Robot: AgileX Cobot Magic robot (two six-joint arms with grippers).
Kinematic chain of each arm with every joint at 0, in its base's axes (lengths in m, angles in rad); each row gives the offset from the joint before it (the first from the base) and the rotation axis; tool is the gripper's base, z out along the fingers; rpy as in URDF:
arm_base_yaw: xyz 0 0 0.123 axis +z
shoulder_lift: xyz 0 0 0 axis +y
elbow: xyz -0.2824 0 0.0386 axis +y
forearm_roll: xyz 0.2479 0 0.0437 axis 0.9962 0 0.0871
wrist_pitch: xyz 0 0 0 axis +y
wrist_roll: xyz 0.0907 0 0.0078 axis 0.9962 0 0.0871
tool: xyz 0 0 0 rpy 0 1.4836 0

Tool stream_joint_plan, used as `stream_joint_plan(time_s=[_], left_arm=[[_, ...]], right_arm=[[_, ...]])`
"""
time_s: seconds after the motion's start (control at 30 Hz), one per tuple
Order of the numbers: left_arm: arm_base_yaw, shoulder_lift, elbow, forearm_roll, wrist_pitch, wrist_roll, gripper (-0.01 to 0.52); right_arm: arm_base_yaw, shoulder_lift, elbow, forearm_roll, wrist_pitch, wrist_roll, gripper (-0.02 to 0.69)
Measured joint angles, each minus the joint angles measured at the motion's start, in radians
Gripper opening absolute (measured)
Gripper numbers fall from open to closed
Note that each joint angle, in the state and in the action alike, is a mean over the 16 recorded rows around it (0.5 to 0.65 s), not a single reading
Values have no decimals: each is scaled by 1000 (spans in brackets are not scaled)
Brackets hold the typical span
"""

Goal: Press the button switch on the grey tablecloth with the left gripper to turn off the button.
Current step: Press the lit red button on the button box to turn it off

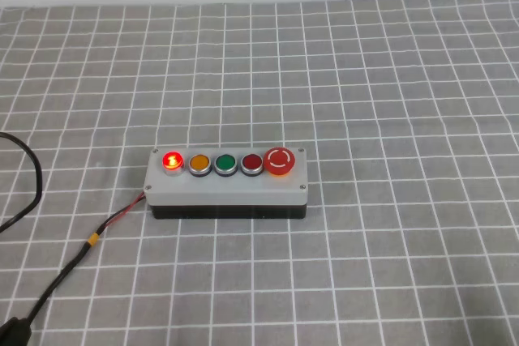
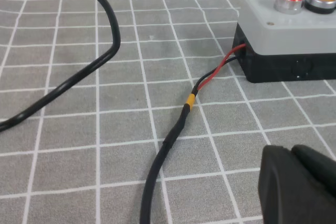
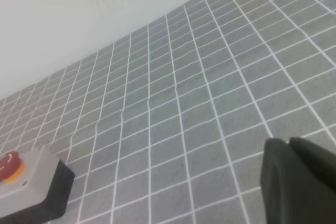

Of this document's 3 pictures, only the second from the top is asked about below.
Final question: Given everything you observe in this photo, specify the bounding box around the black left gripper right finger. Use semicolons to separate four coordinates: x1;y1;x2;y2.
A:
291;145;335;197

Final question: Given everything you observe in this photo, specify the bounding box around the grey checkered tablecloth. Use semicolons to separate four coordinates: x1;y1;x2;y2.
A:
1;0;335;223

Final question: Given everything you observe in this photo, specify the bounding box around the black camera cable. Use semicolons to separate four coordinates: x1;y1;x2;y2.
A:
0;0;121;132

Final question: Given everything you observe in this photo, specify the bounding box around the grey black button switch box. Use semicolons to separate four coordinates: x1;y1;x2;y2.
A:
233;0;335;83

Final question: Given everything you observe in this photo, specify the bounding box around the yellow push button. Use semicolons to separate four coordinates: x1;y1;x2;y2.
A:
304;0;335;14

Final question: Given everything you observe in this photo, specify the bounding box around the black power cable yellow band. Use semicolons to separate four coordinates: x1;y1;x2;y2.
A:
139;44;246;223

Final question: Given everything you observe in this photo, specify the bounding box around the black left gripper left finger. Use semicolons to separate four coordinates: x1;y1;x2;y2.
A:
258;145;335;223

